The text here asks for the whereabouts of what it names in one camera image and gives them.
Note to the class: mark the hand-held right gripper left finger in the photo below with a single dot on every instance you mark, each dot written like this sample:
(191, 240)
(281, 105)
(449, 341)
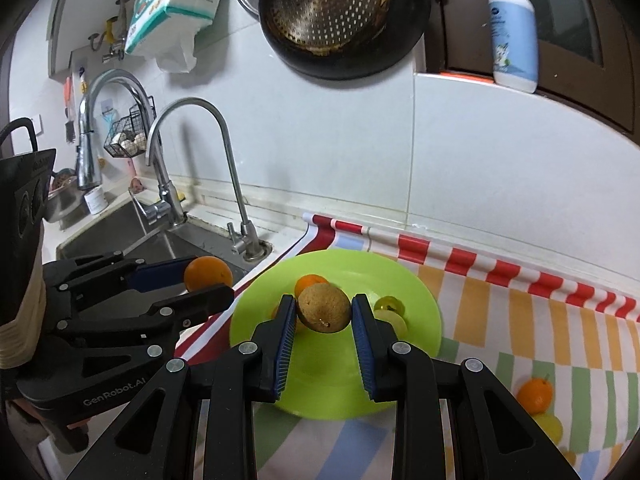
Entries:
(285, 345)

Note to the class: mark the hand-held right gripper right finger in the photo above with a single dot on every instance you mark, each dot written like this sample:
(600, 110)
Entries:
(364, 345)

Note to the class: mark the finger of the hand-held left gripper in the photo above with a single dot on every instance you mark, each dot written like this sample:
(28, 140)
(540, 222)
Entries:
(160, 272)
(200, 302)

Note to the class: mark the large orange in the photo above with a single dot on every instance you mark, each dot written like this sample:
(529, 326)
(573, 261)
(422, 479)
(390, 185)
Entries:
(207, 272)

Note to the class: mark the small green tomato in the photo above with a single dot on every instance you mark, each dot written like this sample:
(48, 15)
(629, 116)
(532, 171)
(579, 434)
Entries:
(392, 321)

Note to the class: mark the green plate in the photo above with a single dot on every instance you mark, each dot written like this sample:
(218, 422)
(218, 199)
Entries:
(320, 375)

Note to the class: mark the green-orange tomato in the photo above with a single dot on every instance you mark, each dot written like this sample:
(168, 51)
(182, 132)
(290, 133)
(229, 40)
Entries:
(389, 303)

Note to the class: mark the brown kiwi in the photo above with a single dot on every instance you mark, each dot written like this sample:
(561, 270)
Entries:
(322, 308)

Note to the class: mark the small orange with stem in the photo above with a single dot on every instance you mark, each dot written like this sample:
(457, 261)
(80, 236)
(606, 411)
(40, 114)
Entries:
(535, 394)

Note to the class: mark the yellow-green apple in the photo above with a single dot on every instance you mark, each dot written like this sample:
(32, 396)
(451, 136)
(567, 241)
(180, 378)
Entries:
(547, 427)

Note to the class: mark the stainless steel sink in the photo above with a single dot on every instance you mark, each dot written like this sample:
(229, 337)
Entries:
(125, 237)

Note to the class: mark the thin gooseneck faucet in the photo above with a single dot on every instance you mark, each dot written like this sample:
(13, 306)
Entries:
(242, 240)

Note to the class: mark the white cup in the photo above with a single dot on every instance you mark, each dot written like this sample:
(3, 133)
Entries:
(95, 201)

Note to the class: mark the large chrome faucet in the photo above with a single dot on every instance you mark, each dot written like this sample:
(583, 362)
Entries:
(87, 160)

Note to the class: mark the striped colourful tablecloth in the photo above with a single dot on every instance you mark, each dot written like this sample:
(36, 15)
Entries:
(500, 320)

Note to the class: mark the paper towel pack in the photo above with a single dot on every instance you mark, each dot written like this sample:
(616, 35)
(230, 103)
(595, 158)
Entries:
(170, 0)

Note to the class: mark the round perforated steamer rack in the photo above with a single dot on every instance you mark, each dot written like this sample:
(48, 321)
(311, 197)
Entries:
(245, 2)

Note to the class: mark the perforated copper strainer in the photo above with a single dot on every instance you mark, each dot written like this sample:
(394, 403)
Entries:
(325, 5)

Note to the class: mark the black frying pan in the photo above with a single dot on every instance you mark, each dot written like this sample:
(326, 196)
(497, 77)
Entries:
(410, 20)

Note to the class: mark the white pump bottle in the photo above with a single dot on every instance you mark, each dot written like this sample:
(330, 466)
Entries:
(515, 35)

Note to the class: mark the dark brown window sash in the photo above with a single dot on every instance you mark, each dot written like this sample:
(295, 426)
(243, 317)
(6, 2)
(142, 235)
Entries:
(575, 70)

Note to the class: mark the wall water tap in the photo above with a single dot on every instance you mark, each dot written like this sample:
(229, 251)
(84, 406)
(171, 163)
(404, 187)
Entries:
(112, 32)

